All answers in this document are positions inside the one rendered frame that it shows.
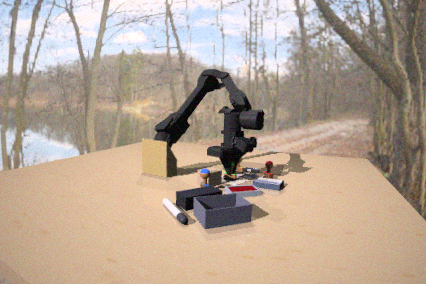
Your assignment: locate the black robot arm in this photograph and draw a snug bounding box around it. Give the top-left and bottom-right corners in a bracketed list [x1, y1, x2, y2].
[154, 69, 264, 153]

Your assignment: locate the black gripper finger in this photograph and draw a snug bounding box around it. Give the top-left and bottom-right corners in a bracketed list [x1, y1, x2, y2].
[219, 156, 236, 175]
[232, 153, 247, 173]

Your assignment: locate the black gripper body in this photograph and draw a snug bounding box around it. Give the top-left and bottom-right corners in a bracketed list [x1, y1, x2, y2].
[207, 128, 244, 158]

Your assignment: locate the rubber stamp with dark red handle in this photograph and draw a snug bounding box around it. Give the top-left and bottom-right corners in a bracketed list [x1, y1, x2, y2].
[263, 161, 273, 179]

